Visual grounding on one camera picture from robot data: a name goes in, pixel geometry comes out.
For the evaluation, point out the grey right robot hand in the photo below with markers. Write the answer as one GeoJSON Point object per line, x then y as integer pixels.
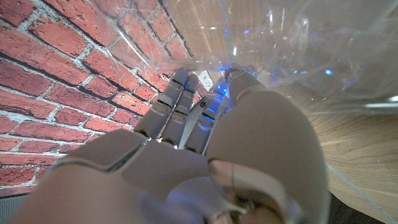
{"type": "Point", "coordinates": [264, 143]}

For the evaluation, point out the clear cellophane sheet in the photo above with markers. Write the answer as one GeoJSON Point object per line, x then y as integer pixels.
{"type": "Point", "coordinates": [280, 46]}

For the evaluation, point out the white power strip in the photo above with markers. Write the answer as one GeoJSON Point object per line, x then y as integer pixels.
{"type": "Point", "coordinates": [206, 80]}

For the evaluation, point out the grey tape outline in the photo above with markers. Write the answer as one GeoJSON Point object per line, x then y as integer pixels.
{"type": "Point", "coordinates": [357, 191]}

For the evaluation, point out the red brick print backdrop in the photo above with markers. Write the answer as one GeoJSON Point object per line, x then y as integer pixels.
{"type": "Point", "coordinates": [62, 87]}

